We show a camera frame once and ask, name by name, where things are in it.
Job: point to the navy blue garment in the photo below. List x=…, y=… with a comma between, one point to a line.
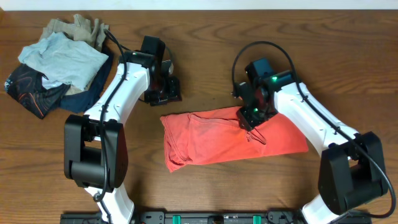
x=83, y=101

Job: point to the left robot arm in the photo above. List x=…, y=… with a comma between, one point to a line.
x=95, y=151

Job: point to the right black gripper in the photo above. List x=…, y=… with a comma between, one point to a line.
x=249, y=121

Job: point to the light blue shirt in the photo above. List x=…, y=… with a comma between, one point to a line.
x=64, y=60

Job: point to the red printed t-shirt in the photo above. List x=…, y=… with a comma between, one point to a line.
x=209, y=137

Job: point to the black orange patterned garment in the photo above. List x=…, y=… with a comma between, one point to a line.
x=24, y=85

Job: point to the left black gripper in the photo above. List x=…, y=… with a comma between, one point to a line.
x=174, y=94

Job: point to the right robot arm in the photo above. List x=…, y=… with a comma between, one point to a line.
x=352, y=168

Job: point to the beige garment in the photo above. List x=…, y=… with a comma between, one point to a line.
x=80, y=30

